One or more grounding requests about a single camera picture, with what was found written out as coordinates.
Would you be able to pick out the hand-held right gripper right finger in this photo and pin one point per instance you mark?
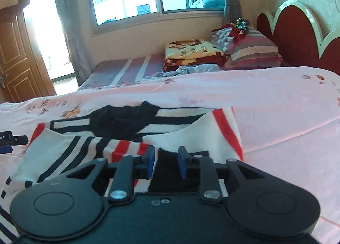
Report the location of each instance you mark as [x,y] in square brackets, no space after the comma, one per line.
[182,161]

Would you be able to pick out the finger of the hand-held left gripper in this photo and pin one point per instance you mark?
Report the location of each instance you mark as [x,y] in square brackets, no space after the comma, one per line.
[20,139]

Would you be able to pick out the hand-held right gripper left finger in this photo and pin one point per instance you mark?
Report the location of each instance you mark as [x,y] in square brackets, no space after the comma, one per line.
[150,159]

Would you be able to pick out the black white red striped sweater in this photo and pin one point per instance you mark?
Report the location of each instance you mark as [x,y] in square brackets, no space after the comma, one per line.
[170,137]

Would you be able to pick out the black cloth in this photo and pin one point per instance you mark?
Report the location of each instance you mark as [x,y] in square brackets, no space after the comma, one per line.
[122,119]

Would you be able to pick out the brown wooden door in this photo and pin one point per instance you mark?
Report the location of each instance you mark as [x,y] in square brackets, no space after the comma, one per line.
[18,55]

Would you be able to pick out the light blue cloth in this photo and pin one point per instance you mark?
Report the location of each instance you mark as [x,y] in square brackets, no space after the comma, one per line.
[186,70]

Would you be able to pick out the striped bed sheet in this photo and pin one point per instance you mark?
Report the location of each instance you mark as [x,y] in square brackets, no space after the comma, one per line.
[117,71]

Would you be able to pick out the pink floral blanket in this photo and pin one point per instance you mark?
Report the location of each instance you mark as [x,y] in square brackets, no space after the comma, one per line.
[279,116]

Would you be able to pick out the folded printed blanket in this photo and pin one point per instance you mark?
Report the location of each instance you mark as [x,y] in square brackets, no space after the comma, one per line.
[191,52]

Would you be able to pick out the folded striped cloth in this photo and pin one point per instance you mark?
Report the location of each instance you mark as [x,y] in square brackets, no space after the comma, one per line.
[221,38]

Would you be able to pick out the striped pillow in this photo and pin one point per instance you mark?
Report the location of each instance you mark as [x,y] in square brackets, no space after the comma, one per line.
[255,50]

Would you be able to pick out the dark red shiny cloth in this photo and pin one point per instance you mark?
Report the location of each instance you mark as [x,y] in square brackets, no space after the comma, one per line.
[236,30]

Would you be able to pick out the teal quilt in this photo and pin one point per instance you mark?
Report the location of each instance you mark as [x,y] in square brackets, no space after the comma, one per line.
[209,2]

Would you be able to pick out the red scalloped headboard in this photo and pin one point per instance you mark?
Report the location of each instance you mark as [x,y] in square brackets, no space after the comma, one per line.
[294,34]

